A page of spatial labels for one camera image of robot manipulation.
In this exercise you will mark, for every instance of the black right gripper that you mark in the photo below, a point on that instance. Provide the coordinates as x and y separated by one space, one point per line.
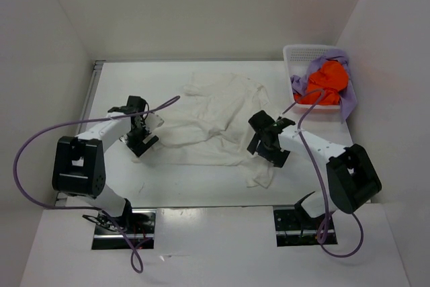
278 157

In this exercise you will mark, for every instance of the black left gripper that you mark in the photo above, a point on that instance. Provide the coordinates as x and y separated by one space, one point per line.
138 146

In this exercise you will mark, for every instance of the white t shirt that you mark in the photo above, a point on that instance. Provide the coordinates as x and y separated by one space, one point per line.
209 126

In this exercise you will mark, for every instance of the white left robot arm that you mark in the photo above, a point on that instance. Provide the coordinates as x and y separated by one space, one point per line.
123 120

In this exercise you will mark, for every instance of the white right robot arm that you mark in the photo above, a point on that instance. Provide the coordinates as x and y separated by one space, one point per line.
347 176

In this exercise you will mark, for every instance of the orange t shirt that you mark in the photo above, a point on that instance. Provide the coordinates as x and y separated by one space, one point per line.
323 86

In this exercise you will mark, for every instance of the lavender t shirt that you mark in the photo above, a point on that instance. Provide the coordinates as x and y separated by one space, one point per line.
348 98

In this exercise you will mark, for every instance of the white plastic laundry basket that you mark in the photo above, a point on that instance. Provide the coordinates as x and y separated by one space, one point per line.
297 58

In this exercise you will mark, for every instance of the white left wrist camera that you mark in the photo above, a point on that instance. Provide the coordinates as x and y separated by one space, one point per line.
152 121

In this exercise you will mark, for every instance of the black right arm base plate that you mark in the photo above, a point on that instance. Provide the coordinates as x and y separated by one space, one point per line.
291 230

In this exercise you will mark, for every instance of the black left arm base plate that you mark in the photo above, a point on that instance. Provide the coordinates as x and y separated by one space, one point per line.
141 234

